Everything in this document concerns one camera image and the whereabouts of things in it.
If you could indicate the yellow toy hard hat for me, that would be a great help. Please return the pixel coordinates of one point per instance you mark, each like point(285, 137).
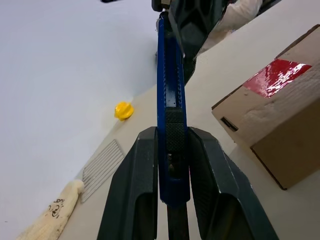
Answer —
point(123, 110)

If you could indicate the white vent grille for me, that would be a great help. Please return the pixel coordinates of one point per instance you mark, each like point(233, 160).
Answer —
point(102, 168)

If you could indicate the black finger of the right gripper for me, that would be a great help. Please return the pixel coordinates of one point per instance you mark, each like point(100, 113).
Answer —
point(197, 27)

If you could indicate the blue utility knife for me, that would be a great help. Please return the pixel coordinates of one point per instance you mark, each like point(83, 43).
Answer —
point(172, 100)

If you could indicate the red tape strip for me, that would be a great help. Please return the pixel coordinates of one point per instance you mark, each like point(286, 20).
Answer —
point(276, 77)

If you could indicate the brown cardboard box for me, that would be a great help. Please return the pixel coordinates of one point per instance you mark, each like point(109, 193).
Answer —
point(282, 130)

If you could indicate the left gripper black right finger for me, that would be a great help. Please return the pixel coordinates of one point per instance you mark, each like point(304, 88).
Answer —
point(217, 190)

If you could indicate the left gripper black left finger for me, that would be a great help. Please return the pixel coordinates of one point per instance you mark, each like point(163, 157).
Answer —
point(135, 180)

